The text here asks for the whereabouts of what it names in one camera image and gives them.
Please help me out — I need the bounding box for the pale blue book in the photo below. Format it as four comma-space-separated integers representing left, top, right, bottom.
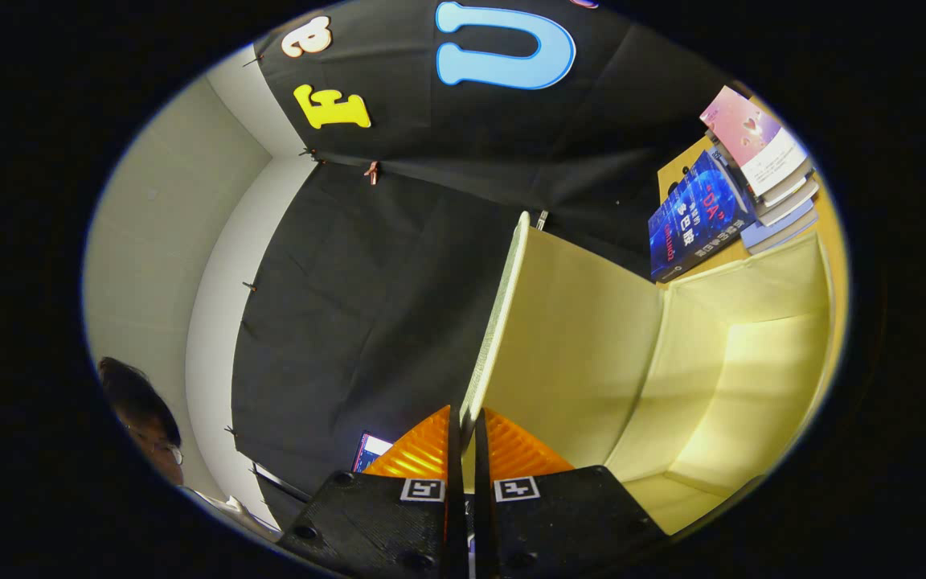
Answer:
740, 201, 822, 256

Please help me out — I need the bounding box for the person's head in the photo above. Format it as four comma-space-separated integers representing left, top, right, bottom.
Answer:
97, 356, 186, 487

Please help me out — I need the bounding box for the lit screen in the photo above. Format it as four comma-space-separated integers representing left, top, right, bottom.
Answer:
350, 433, 394, 474

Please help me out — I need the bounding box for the dark blue book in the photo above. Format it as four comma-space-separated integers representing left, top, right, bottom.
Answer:
648, 149, 757, 284

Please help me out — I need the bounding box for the grey book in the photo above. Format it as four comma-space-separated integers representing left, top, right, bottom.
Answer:
755, 165, 820, 228

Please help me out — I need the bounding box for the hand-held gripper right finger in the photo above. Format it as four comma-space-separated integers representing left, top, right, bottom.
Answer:
473, 407, 670, 579

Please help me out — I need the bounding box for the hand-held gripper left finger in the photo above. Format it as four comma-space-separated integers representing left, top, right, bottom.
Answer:
277, 404, 467, 579

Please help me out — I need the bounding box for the cream fabric storage box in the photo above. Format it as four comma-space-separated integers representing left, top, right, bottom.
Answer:
461, 211, 838, 536

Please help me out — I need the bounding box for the pink cover book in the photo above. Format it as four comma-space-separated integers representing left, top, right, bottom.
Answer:
699, 84, 811, 198

